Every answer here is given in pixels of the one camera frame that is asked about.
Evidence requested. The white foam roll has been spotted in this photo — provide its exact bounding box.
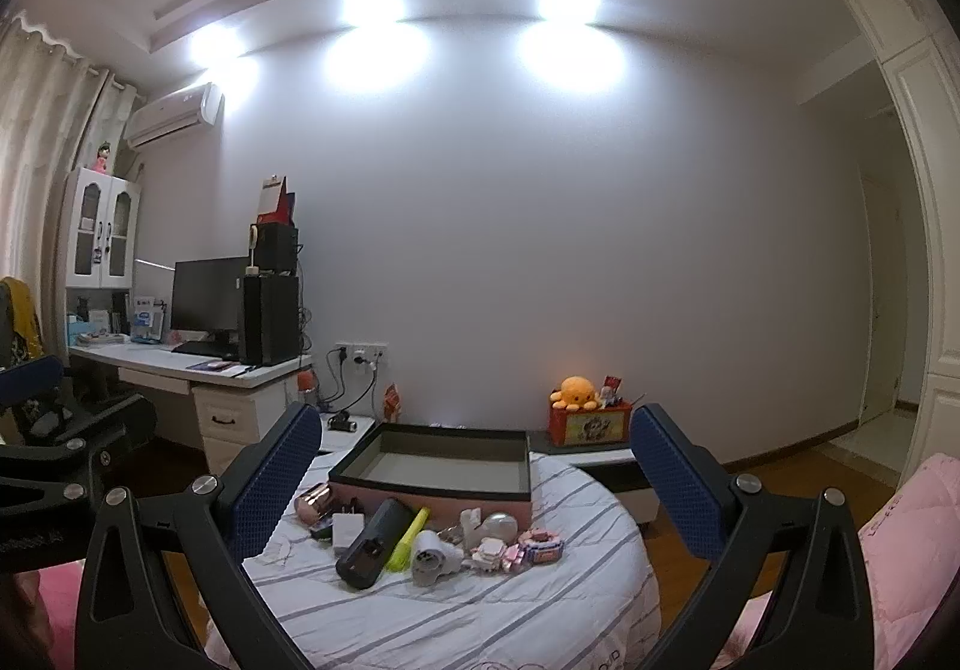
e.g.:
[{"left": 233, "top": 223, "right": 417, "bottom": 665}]
[{"left": 411, "top": 530, "right": 467, "bottom": 582}]

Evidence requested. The black computer monitor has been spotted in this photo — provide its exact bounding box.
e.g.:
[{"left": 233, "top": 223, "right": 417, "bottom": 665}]
[{"left": 171, "top": 257, "right": 250, "bottom": 350}]

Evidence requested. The orange octopus plush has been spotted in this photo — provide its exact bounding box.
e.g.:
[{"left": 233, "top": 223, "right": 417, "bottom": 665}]
[{"left": 551, "top": 377, "right": 602, "bottom": 413}]

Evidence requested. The black power cable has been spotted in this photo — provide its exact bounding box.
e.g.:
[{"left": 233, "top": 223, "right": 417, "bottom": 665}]
[{"left": 324, "top": 347, "right": 376, "bottom": 416}]

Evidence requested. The red desk calendar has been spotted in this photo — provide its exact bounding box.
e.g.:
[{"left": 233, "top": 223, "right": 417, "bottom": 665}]
[{"left": 255, "top": 175, "right": 296, "bottom": 226}]

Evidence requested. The white door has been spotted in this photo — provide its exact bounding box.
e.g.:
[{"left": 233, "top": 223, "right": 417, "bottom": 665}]
[{"left": 859, "top": 167, "right": 905, "bottom": 428}]

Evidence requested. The white desk with drawers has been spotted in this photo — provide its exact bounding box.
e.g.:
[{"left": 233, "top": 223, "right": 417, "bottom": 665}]
[{"left": 67, "top": 340, "right": 313, "bottom": 476}]

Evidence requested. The blue box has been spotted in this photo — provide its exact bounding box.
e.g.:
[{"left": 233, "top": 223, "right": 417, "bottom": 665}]
[{"left": 131, "top": 295, "right": 165, "bottom": 343}]

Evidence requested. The rose gold cup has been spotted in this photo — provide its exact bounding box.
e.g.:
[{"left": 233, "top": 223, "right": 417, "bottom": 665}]
[{"left": 294, "top": 482, "right": 335, "bottom": 525}]

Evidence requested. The black speaker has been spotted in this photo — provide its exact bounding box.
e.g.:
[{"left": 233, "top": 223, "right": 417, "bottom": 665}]
[{"left": 251, "top": 225, "right": 299, "bottom": 275}]

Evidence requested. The pink box with dark rim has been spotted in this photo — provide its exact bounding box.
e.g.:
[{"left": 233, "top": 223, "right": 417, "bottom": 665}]
[{"left": 328, "top": 424, "right": 533, "bottom": 530}]

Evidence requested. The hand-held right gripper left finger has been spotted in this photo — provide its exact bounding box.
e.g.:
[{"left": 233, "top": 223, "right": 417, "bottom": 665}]
[{"left": 75, "top": 402, "right": 323, "bottom": 670}]

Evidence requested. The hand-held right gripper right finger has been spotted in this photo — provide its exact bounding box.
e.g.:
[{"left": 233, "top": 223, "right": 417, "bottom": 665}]
[{"left": 628, "top": 404, "right": 875, "bottom": 670}]

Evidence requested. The black remote control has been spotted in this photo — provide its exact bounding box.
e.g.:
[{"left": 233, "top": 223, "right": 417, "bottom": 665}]
[{"left": 335, "top": 497, "right": 414, "bottom": 590}]

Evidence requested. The white wall power outlet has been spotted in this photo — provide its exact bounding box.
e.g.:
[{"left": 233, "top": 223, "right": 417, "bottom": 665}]
[{"left": 336, "top": 341, "right": 389, "bottom": 368}]

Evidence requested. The pink blanket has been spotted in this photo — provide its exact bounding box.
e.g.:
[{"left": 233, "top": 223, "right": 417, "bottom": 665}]
[{"left": 739, "top": 452, "right": 960, "bottom": 670}]

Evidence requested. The pink cloth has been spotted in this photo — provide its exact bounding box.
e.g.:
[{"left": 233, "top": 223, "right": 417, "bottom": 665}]
[{"left": 36, "top": 560, "right": 85, "bottom": 670}]

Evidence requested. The white air conditioner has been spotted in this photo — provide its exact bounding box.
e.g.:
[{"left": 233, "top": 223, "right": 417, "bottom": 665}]
[{"left": 124, "top": 83, "right": 224, "bottom": 151}]

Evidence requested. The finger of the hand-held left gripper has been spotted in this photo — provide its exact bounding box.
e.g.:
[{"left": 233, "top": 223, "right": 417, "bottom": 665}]
[
  {"left": 0, "top": 392, "right": 160, "bottom": 530},
  {"left": 0, "top": 353, "right": 66, "bottom": 417}
]

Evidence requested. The white glass-door cabinet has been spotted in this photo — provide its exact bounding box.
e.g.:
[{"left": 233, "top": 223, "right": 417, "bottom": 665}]
[{"left": 64, "top": 166, "right": 143, "bottom": 290}]

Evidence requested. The black computer tower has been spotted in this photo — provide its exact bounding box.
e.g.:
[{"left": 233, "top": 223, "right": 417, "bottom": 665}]
[{"left": 238, "top": 272, "right": 301, "bottom": 367}]

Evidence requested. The black keyboard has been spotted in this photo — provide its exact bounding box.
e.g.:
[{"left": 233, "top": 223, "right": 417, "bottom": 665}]
[{"left": 171, "top": 341, "right": 241, "bottom": 360}]

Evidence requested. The yellow highlighter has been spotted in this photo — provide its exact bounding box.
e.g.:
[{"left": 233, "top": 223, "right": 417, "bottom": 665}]
[{"left": 386, "top": 506, "right": 431, "bottom": 572}]

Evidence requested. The red storage box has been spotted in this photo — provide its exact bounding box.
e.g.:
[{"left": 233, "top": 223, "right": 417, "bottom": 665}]
[{"left": 547, "top": 402, "right": 635, "bottom": 449}]

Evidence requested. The white wardrobe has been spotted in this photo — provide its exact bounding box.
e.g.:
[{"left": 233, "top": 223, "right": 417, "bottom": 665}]
[{"left": 817, "top": 0, "right": 960, "bottom": 491}]

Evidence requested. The beige curtain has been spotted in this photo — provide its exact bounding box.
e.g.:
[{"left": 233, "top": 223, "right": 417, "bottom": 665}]
[{"left": 0, "top": 14, "right": 143, "bottom": 371}]

